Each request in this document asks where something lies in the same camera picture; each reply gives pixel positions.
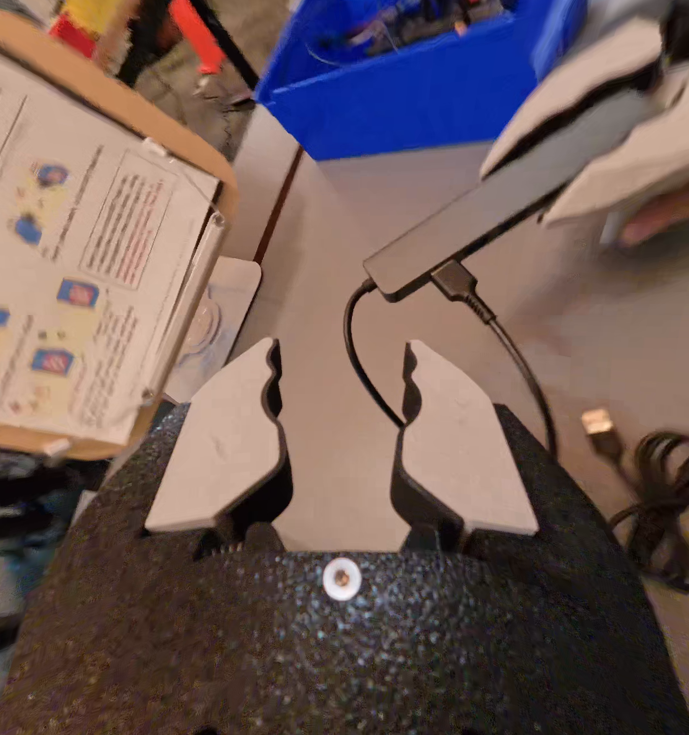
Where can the grey USB hub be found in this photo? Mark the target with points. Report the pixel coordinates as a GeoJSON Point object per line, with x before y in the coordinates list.
{"type": "Point", "coordinates": [447, 235]}

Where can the grey desk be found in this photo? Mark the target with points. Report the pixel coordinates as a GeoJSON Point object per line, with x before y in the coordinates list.
{"type": "Point", "coordinates": [333, 229]}

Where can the blue plastic bin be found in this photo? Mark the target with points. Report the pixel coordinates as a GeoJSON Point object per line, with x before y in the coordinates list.
{"type": "Point", "coordinates": [407, 115]}

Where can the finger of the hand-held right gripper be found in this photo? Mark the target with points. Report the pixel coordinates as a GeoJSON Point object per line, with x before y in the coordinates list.
{"type": "Point", "coordinates": [654, 155]}
{"type": "Point", "coordinates": [579, 86]}

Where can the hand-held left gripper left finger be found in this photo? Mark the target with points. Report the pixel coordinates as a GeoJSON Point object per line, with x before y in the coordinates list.
{"type": "Point", "coordinates": [218, 448]}

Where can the person's right hand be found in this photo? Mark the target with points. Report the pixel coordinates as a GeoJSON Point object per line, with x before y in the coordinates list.
{"type": "Point", "coordinates": [671, 212]}

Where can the black metal leg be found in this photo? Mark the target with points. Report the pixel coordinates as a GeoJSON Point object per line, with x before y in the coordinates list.
{"type": "Point", "coordinates": [229, 40]}

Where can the yellow and red object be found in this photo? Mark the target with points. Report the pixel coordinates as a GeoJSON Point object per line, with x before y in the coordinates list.
{"type": "Point", "coordinates": [86, 17]}

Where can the wooden document stand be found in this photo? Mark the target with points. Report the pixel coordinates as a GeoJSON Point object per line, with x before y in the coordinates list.
{"type": "Point", "coordinates": [120, 106]}

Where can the printed instruction sheet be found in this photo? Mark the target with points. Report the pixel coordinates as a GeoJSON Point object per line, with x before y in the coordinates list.
{"type": "Point", "coordinates": [92, 229]}

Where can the red plastic object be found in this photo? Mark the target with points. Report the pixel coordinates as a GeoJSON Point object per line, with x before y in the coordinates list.
{"type": "Point", "coordinates": [198, 34]}

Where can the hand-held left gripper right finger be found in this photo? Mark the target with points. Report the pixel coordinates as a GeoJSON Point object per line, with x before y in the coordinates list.
{"type": "Point", "coordinates": [465, 453]}

